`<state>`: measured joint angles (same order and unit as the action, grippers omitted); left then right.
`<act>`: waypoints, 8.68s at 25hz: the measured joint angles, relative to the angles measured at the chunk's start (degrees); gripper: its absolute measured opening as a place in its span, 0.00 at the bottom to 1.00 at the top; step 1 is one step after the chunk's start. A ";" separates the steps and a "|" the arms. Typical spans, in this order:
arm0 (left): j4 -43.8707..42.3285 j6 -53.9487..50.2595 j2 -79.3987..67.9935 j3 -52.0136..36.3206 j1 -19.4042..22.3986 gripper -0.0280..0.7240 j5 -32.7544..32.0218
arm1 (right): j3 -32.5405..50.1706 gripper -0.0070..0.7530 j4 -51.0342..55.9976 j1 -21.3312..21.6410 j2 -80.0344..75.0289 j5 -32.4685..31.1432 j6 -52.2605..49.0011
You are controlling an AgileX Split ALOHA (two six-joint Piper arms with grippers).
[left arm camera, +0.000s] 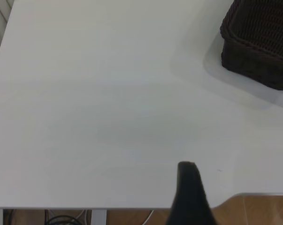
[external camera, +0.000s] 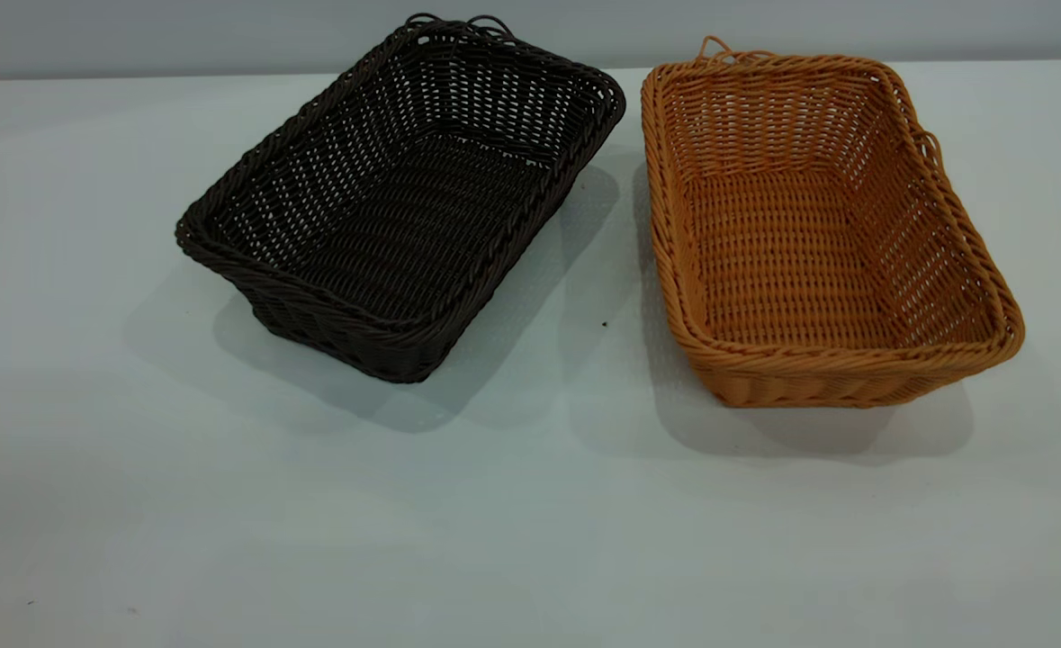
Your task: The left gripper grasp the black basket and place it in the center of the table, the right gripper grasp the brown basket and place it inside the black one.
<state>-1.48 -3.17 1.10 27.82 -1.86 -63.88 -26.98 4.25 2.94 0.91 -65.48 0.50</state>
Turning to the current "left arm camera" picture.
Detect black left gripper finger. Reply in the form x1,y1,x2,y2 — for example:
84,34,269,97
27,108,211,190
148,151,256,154
163,161,218,225

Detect black wicker basket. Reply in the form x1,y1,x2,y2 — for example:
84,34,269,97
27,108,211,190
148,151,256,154
220,0,283,91

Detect white table leg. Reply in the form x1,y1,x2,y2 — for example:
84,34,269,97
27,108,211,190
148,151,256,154
91,209,107,225

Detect white cable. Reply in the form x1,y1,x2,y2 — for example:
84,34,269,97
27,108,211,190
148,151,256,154
143,210,155,225

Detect black cable bundle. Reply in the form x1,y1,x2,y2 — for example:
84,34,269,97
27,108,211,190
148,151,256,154
44,209,85,225

